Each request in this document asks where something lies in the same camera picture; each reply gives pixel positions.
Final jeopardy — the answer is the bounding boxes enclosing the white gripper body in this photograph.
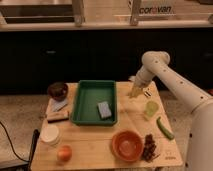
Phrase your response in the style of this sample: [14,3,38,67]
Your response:
[134,66,155,88]

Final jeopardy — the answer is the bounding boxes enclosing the yellow soft gripper fingers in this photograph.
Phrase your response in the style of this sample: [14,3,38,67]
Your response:
[129,86,144,98]

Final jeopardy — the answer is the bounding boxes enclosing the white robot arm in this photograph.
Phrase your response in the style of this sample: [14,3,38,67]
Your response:
[130,51,213,171]

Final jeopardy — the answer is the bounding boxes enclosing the red bowl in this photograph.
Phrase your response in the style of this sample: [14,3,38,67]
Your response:
[111,130,143,162]

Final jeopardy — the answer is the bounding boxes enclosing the dark brown bowl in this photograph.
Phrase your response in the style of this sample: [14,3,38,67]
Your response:
[47,82,68,101]

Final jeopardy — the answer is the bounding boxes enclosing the small black white block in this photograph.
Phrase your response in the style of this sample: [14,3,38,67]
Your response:
[144,90,152,98]

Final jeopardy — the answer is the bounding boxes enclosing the blue sponge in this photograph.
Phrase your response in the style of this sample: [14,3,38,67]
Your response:
[98,101,112,119]

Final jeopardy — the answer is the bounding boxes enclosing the green plastic tray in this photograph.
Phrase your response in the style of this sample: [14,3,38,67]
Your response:
[70,80,117,126]

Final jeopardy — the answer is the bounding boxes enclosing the green pea pod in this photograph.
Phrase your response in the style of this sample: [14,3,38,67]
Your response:
[156,117,175,140]

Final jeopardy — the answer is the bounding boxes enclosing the dark grape bunch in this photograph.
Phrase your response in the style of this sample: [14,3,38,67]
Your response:
[141,134,158,162]

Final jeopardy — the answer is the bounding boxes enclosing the wooden brush block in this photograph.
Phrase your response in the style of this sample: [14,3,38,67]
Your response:
[47,111,69,123]

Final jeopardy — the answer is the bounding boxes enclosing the grey cloth piece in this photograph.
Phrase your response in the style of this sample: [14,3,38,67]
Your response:
[51,99,68,112]

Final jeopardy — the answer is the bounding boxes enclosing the orange peach fruit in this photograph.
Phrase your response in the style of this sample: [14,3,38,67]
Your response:
[57,145,72,162]

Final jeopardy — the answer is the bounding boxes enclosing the white round container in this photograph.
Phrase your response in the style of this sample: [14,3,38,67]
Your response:
[40,125,60,145]

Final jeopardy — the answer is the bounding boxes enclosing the black cable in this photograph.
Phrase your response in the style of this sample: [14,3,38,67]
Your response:
[0,120,30,164]

